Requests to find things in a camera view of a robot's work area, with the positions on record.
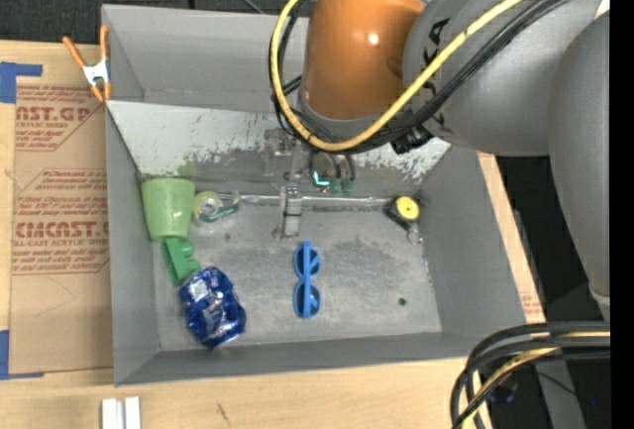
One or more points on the brown cardboard board, red print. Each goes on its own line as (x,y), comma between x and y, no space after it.
(59,199)

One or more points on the light green plastic cup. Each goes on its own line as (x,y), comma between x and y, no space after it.
(167,209)

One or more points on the grey metal bin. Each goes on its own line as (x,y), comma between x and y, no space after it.
(347,268)

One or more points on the blue sunglasses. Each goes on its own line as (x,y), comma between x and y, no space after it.
(307,281)

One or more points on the yellow and black tape measure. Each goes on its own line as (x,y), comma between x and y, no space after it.
(406,209)

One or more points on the black cylinder on white bracket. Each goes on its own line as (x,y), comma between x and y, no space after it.
(411,139)

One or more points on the clear green tape dispenser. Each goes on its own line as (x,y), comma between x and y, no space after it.
(210,208)

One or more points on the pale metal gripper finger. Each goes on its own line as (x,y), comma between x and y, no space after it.
(280,219)
(293,214)

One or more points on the blue foil packet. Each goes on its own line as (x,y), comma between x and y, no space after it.
(213,308)

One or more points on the green toy block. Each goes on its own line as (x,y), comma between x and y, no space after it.
(179,261)

